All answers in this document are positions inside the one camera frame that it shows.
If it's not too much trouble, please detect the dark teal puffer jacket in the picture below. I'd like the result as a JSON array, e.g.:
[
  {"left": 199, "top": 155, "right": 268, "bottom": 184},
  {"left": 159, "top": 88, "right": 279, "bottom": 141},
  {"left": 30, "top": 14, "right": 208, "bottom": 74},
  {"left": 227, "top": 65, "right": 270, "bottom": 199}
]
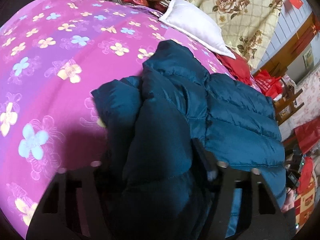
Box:
[{"left": 92, "top": 41, "right": 286, "bottom": 239}]

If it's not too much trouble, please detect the white pillow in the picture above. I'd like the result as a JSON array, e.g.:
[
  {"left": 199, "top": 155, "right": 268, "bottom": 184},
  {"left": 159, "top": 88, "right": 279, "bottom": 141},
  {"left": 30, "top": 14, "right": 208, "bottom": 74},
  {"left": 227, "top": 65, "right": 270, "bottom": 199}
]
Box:
[{"left": 159, "top": 0, "right": 235, "bottom": 59}]

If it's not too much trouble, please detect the beige floral quilt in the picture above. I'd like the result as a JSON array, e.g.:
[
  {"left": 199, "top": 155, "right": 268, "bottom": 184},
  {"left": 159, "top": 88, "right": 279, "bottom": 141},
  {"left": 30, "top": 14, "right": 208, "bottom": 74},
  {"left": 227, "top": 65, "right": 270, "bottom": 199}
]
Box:
[{"left": 188, "top": 0, "right": 283, "bottom": 70}]

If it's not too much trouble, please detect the red shopping bag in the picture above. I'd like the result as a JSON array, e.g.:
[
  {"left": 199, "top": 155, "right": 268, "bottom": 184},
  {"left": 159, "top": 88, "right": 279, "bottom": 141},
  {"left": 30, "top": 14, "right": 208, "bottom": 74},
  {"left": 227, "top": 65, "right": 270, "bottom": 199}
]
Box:
[{"left": 254, "top": 70, "right": 283, "bottom": 99}]

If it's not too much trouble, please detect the wooden shelf rack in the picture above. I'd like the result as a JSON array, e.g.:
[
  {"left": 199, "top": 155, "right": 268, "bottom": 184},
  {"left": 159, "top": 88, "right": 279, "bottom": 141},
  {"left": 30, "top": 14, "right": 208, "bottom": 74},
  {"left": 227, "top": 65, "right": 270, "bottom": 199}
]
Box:
[{"left": 273, "top": 78, "right": 304, "bottom": 126}]

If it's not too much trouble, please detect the pink floral bed sheet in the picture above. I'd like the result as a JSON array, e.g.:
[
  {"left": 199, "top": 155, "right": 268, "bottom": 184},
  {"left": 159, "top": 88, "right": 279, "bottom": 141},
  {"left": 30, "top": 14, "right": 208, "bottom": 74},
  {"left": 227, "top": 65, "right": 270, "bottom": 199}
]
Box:
[{"left": 1, "top": 0, "right": 229, "bottom": 237}]

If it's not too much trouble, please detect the red pillow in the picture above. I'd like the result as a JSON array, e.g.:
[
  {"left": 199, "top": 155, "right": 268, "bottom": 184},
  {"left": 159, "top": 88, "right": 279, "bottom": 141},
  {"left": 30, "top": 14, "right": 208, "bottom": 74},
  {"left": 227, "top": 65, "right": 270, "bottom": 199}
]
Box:
[{"left": 216, "top": 51, "right": 252, "bottom": 86}]

